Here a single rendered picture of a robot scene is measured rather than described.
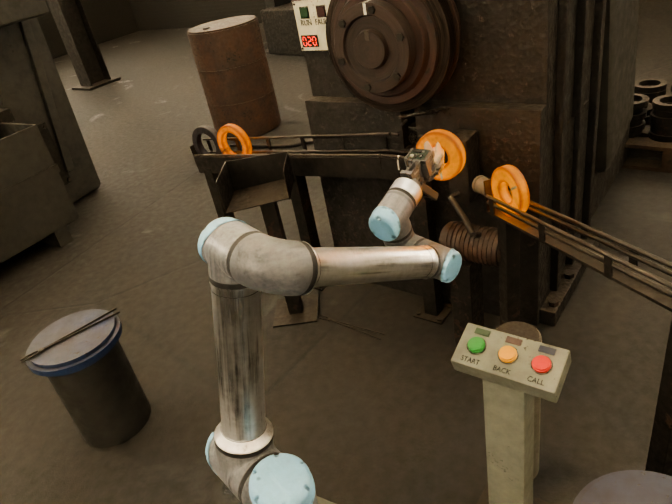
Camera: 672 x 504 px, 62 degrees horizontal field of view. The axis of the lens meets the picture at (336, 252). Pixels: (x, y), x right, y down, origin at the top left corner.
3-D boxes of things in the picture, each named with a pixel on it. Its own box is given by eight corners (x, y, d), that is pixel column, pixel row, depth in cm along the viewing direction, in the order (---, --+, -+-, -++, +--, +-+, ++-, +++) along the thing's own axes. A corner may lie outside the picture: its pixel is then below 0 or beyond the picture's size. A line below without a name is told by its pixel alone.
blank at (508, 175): (511, 218, 177) (502, 221, 177) (494, 172, 178) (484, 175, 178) (536, 208, 162) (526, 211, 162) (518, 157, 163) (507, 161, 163)
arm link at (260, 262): (269, 251, 104) (471, 247, 151) (232, 231, 113) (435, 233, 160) (257, 309, 107) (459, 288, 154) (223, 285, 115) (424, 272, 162)
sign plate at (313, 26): (304, 49, 224) (295, 0, 214) (358, 48, 209) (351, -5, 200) (301, 51, 222) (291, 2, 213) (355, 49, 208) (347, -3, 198)
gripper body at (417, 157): (435, 148, 160) (417, 176, 154) (441, 171, 166) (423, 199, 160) (411, 145, 165) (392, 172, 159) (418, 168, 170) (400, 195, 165)
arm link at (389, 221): (372, 241, 158) (361, 215, 152) (392, 210, 164) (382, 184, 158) (401, 246, 153) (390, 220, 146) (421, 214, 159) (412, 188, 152)
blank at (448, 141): (415, 130, 175) (410, 134, 173) (461, 127, 165) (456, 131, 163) (425, 176, 181) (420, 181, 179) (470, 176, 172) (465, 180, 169)
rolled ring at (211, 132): (212, 126, 261) (217, 123, 263) (186, 127, 272) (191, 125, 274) (225, 163, 270) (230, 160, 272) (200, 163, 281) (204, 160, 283)
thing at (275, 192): (266, 301, 267) (224, 161, 230) (321, 294, 265) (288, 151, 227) (261, 329, 250) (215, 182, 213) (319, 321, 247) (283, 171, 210)
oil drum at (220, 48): (247, 114, 534) (222, 15, 489) (295, 117, 501) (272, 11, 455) (202, 138, 496) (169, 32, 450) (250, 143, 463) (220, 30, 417)
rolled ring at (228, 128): (246, 170, 263) (251, 167, 265) (248, 136, 250) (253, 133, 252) (216, 153, 269) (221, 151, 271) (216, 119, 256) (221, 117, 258)
